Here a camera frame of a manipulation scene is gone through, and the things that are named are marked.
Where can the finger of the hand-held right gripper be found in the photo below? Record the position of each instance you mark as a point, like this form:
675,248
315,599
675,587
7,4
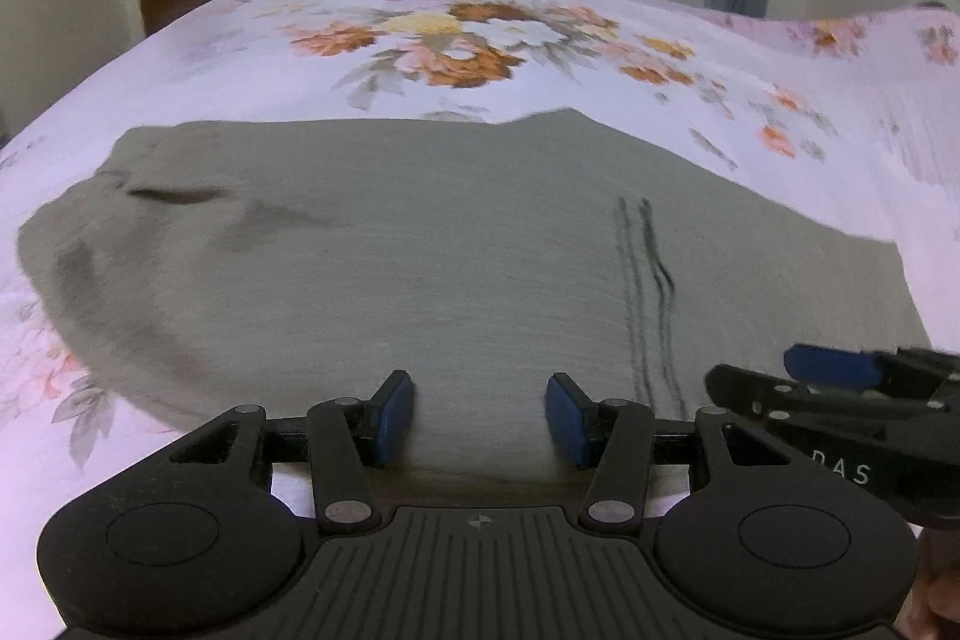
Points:
832,366
757,394

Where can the floral pink bed sheet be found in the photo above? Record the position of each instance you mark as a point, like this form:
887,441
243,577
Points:
225,55

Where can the grey pants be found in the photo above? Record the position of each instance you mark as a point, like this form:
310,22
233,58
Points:
450,272

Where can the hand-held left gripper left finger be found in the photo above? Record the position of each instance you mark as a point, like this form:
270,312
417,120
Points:
394,416

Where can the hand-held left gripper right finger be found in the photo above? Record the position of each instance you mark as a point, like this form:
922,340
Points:
566,421

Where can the person's right hand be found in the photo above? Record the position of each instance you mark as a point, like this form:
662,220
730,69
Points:
943,602

